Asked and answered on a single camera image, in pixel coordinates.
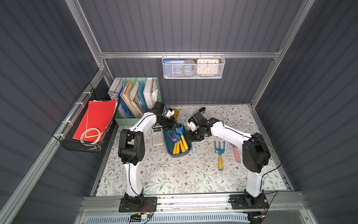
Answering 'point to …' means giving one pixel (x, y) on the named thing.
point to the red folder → (98, 115)
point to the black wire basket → (66, 130)
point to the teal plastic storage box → (169, 143)
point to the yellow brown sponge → (176, 114)
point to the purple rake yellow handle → (175, 140)
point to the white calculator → (158, 136)
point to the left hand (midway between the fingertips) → (177, 126)
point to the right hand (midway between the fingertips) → (190, 138)
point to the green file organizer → (137, 95)
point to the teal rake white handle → (193, 148)
